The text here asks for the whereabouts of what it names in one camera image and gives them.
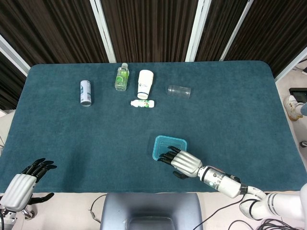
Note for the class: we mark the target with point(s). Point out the white paper cup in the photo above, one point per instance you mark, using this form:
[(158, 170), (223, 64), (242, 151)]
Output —
[(145, 83)]

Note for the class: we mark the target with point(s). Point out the dark brown pleated curtain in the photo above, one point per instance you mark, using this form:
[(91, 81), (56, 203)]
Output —
[(48, 31), (275, 28), (9, 86), (151, 31), (220, 26)]

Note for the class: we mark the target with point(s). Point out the clear bottle green label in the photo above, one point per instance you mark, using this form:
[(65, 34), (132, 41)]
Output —
[(122, 77)]

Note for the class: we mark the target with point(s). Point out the black flat device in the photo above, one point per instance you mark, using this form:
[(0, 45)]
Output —
[(299, 94)]

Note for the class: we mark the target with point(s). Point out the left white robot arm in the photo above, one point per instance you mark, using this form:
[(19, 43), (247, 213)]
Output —
[(7, 216)]

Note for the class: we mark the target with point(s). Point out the blue translucent plastic lid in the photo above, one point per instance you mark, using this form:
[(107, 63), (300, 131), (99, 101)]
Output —
[(159, 143)]

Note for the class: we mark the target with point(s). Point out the teal velvet tablecloth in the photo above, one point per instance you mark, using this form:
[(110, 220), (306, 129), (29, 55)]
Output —
[(96, 143)]

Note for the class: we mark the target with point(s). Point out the white partition post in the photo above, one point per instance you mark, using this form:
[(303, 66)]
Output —
[(103, 31), (197, 31), (291, 63), (236, 31), (13, 56)]

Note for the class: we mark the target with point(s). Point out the silver drink can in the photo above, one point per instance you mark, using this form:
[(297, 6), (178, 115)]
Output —
[(86, 93)]

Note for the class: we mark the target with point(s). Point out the white sneaker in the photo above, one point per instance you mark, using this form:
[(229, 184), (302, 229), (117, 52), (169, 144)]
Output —
[(292, 107)]

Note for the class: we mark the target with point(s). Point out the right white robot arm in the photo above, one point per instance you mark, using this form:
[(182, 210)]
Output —
[(225, 184)]

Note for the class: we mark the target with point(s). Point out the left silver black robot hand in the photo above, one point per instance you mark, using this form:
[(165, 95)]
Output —
[(18, 191)]

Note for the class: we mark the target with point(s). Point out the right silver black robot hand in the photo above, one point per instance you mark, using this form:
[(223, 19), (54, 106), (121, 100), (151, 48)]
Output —
[(185, 163)]

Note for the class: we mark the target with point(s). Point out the clear plastic jar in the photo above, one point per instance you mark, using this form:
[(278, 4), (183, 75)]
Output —
[(179, 91)]

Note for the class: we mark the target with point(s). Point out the small white yogurt bottle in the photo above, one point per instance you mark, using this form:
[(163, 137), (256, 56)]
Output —
[(142, 103)]

